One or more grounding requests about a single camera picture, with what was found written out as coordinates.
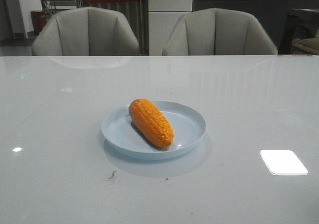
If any light blue round plate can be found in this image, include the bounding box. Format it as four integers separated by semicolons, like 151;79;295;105
101;99;206;160

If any left grey upholstered chair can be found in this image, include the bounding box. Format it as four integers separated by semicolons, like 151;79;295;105
31;7;139;56

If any orange plastic corn cob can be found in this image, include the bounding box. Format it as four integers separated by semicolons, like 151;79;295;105
129;98;174;148

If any dark grey counter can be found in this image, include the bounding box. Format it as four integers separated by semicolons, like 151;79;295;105
193;0;319;49

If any red trash bin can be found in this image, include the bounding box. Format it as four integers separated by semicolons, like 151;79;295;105
31;10;47;35

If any grey upholstered chair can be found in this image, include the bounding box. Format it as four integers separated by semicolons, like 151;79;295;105
162;8;278;56
31;7;139;56

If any right grey upholstered chair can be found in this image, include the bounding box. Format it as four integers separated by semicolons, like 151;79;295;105
162;8;278;56

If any red barrier belt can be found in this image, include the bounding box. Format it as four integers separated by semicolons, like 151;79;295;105
84;0;139;4

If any white cabinet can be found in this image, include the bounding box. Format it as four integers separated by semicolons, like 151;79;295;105
148;0;193;56

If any dark armchair with cushion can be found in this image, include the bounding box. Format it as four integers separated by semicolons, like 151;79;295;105
278;8;319;54

